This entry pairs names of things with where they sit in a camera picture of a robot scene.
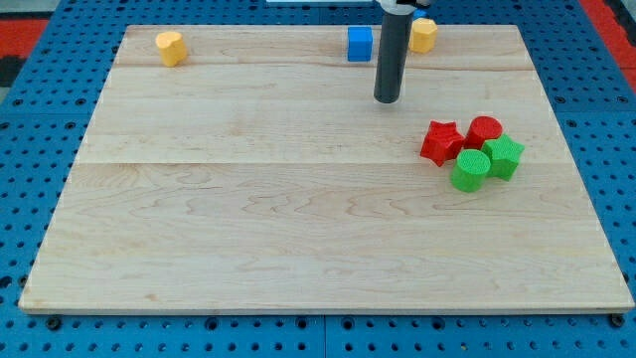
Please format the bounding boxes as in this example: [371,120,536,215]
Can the wooden board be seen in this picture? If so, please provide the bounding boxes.
[19,25,634,315]

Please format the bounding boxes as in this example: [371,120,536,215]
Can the red star block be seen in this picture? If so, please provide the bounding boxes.
[419,120,465,167]

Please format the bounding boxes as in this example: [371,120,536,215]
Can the blue cube block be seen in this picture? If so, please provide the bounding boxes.
[347,27,374,62]

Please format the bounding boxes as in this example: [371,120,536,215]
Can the green cylinder block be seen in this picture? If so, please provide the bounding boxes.
[450,149,491,193]

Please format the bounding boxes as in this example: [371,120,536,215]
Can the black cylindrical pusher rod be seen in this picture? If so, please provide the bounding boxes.
[374,12,412,104]

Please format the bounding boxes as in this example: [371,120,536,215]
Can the red cylinder block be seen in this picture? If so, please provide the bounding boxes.
[464,115,503,150]

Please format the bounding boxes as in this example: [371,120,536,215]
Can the yellow hexagon block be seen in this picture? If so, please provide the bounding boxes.
[408,18,438,54]

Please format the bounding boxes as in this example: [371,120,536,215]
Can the green star block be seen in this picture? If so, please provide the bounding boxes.
[481,134,525,181]

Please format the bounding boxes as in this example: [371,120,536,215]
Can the small blue block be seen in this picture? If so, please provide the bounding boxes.
[413,9,427,19]

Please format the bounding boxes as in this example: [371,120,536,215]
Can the yellow heart block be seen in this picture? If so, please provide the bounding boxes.
[155,31,188,68]

